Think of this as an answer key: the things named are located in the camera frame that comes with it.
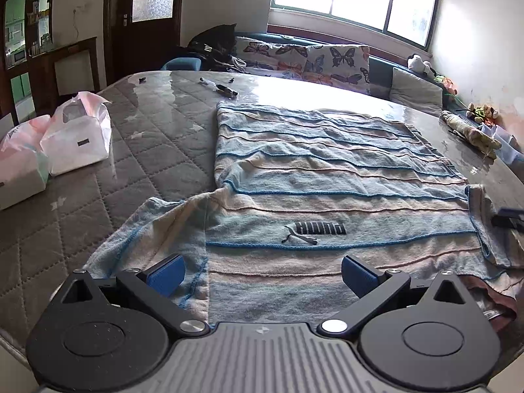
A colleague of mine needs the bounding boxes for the dark wooden glass door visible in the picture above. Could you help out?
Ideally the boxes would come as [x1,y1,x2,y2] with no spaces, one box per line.
[104,0,186,87]

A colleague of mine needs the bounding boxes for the grey quilted star table cover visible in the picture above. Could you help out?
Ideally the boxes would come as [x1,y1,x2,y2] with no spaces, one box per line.
[0,69,524,361]

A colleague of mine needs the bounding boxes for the white grey pillow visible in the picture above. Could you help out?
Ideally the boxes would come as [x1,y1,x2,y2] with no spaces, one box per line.
[388,66,445,118]

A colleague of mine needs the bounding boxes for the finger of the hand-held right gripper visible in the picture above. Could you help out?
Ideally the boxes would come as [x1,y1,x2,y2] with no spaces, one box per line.
[491,207,524,230]

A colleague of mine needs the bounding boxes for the white pink plastic bag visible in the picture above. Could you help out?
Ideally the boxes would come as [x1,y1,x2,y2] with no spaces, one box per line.
[39,91,112,177]
[0,115,52,210]

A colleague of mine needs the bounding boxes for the black bag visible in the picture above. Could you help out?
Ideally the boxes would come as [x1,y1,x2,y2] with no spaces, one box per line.
[222,54,247,71]
[187,23,238,63]

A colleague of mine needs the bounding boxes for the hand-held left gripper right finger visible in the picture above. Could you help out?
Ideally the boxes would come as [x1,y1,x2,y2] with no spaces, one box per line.
[318,254,467,335]

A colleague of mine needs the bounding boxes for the panda plush toy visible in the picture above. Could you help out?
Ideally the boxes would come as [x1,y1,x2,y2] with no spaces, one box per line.
[407,53,434,78]

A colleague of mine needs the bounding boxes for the dark wooden display cabinet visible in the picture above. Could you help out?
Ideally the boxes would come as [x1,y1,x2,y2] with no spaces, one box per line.
[0,0,99,126]

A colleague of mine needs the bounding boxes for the striped blue pink sweater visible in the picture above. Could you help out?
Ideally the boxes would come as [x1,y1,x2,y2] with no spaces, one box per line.
[84,101,524,333]

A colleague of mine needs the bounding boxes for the large butterfly print pillow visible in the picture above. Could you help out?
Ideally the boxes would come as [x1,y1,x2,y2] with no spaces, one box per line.
[302,44,371,95]

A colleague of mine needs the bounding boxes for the blue corner sofa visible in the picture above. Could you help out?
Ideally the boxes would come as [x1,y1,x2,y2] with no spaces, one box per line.
[161,30,456,116]

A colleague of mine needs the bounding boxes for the clear plastic storage box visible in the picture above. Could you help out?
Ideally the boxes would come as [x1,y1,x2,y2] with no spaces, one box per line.
[480,124,517,165]

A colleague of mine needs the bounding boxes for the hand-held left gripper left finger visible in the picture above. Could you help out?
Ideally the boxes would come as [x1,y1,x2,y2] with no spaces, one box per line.
[61,253,209,335]

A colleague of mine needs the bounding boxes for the pink green plush toy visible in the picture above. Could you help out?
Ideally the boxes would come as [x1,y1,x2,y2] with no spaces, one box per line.
[433,74,458,96]

